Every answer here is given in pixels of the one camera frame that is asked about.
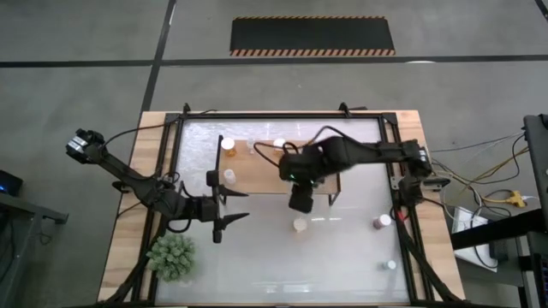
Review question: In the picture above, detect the white flat box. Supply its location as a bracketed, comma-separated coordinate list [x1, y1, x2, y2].
[451, 206, 500, 274]

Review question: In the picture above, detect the green artificial potted plant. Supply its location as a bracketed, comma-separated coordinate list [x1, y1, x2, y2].
[146, 232, 197, 283]

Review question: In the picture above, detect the black hazard-striped floor mat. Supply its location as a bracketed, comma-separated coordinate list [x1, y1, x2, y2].
[229, 15, 396, 57]

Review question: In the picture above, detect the black device blue light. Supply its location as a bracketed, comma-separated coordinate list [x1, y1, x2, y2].
[0, 169, 23, 198]

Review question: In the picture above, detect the black aluminium table frame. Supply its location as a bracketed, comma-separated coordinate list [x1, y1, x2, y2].
[98, 102, 468, 308]

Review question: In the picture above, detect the white plastic table cover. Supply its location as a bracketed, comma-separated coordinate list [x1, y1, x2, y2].
[154, 117, 411, 305]

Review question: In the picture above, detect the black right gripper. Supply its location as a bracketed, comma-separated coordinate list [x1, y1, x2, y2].
[278, 148, 322, 216]

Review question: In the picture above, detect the thin black cable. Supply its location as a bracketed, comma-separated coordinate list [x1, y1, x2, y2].
[468, 133, 528, 186]

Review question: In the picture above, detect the right wrist camera black cable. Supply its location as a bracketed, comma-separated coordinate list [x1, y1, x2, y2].
[253, 124, 346, 170]

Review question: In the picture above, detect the yellow power cord splitter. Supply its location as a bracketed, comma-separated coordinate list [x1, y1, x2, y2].
[482, 190, 539, 210]

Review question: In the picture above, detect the wooden shelf black metal frame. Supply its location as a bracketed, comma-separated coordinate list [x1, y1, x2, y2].
[212, 134, 343, 206]

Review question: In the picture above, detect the pink medicine bottle white cap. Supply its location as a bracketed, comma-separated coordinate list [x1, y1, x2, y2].
[372, 213, 393, 230]

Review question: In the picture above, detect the grey metal desk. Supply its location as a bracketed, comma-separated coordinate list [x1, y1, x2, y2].
[0, 192, 69, 308]

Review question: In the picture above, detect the orange cable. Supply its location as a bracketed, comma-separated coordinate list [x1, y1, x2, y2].
[443, 146, 531, 206]

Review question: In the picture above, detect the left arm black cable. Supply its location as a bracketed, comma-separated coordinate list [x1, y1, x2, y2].
[100, 109, 219, 149]

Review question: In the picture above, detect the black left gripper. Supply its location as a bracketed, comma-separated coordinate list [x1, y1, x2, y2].
[206, 169, 251, 245]

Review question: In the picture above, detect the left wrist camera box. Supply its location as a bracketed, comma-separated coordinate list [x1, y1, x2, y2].
[197, 197, 215, 222]

